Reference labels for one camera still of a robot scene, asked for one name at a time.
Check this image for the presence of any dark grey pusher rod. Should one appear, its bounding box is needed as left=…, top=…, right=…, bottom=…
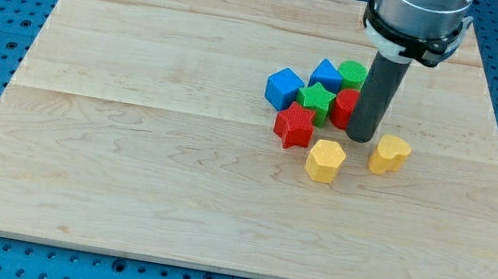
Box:
left=346, top=53, right=410, bottom=143

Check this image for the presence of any light wooden board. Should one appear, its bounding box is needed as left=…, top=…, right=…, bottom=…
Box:
left=0, top=0, right=498, bottom=279

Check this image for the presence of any blue cube block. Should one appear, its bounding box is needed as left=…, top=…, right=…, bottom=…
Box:
left=264, top=68, right=305, bottom=111

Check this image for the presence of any red cylinder block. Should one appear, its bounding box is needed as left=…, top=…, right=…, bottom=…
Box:
left=329, top=88, right=360, bottom=130

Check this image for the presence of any yellow hexagon block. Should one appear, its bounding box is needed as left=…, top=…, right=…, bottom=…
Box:
left=304, top=139, right=347, bottom=184

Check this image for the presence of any black and white clamp ring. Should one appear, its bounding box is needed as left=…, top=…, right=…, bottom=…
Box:
left=355, top=0, right=476, bottom=75

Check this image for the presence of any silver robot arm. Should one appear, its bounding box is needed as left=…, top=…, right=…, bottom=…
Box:
left=371, top=0, right=473, bottom=39

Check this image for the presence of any green star block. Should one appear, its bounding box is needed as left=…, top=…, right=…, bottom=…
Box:
left=296, top=82, right=336, bottom=127

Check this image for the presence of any yellow heart block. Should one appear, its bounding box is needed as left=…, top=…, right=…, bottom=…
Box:
left=367, top=134, right=412, bottom=175

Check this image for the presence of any blue triangular block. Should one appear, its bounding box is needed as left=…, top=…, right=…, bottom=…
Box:
left=308, top=59, right=343, bottom=94

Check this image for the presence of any red star block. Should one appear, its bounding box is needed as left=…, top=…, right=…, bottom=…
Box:
left=273, top=101, right=316, bottom=149

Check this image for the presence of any green cylinder block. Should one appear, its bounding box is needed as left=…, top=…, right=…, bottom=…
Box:
left=338, top=60, right=368, bottom=90

